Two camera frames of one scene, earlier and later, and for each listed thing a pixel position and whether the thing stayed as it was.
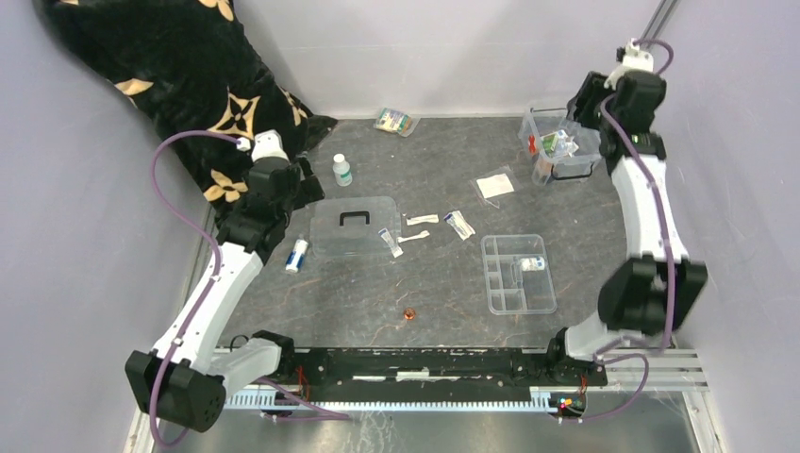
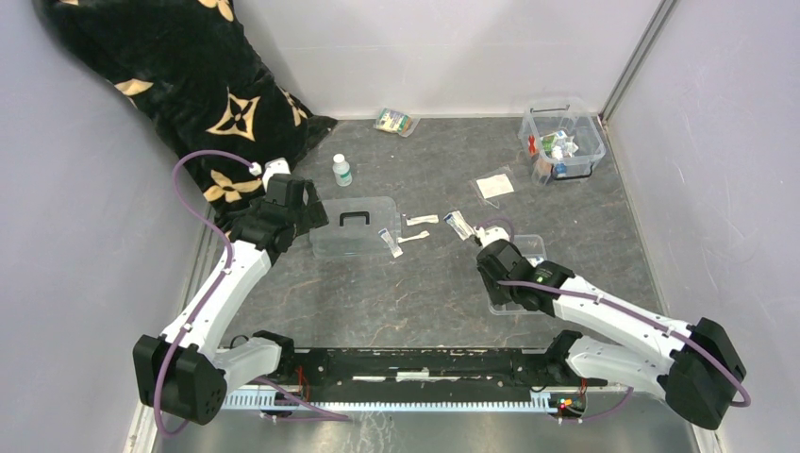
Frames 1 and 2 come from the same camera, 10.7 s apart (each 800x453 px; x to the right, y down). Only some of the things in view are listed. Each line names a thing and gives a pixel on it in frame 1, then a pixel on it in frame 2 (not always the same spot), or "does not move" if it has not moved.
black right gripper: [591, 88] to [496, 297]
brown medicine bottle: [543, 168] does not move
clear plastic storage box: [558, 148] does not move
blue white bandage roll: [296, 256] to [560, 169]
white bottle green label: [341, 170] does not move
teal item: [558, 144] does not move
